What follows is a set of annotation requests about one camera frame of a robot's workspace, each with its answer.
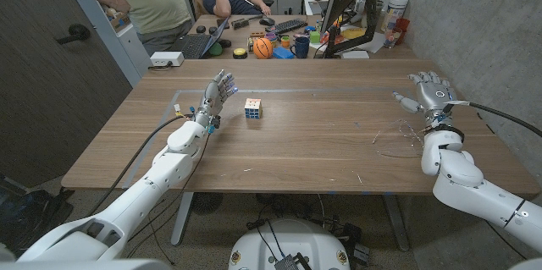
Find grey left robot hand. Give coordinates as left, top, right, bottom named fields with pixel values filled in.
left=193, top=69, right=239, bottom=129

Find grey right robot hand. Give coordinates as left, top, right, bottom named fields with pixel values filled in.
left=391, top=70, right=459, bottom=129

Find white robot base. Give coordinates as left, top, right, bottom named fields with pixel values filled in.
left=228, top=218, right=351, bottom=270

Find Rubik's cube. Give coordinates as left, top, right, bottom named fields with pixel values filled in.
left=244, top=97, right=263, bottom=120

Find clear-framed glasses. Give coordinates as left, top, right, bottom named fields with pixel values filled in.
left=372, top=118, right=426, bottom=160

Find black laptop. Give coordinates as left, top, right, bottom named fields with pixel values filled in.
left=169, top=15, right=231, bottom=60

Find white power box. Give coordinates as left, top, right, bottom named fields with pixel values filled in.
left=149, top=51, right=185, bottom=68

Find wooden desk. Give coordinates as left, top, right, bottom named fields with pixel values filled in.
left=185, top=14, right=418, bottom=60

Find orange basketball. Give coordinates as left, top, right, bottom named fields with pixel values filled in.
left=252, top=37, right=274, bottom=60

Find clear glass jar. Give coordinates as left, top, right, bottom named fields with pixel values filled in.
left=383, top=27, right=401, bottom=50

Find black handheld device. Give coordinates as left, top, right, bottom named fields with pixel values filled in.
left=231, top=16, right=252, bottom=30

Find blue block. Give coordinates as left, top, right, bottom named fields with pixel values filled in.
left=273, top=47, right=296, bottom=60

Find flat white box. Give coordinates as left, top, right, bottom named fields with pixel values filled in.
left=340, top=50, right=371, bottom=60

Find white canister with lid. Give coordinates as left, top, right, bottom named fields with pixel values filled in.
left=383, top=0, right=410, bottom=32

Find tan office chair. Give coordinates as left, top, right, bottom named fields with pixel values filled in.
left=192, top=0, right=209, bottom=20

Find dark blue mug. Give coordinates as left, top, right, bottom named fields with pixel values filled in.
left=290, top=35, right=312, bottom=59

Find yellow bowl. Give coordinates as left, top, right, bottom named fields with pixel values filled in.
left=340, top=27, right=367, bottom=41

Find white cabinet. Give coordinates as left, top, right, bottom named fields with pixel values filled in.
left=67, top=0, right=154, bottom=88

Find black keyboard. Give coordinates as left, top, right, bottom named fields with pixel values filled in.
left=273, top=18, right=308, bottom=36

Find black round fan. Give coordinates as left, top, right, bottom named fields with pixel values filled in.
left=190, top=192, right=224, bottom=216

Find grey table leg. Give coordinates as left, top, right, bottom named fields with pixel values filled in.
left=170, top=192, right=195, bottom=247
left=382, top=193, right=411, bottom=252

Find black power adapters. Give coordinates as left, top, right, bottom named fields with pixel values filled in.
left=328, top=222, right=373, bottom=267

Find black bag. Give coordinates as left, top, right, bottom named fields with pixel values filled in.
left=0, top=174, right=75, bottom=255

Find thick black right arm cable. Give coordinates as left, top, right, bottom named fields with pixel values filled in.
left=463, top=101, right=542, bottom=138

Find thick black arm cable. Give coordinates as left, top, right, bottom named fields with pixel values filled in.
left=86, top=113, right=194, bottom=218
left=463, top=101, right=542, bottom=138

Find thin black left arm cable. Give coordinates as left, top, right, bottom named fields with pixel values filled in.
left=124, top=132, right=212, bottom=244

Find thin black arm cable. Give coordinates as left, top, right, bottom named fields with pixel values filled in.
left=124, top=132, right=212, bottom=244
left=484, top=220, right=520, bottom=256

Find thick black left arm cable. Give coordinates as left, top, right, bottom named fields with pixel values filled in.
left=86, top=113, right=194, bottom=218

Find black door handle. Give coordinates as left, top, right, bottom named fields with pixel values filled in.
left=54, top=23, right=91, bottom=46

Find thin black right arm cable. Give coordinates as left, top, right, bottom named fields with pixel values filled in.
left=484, top=220, right=520, bottom=256

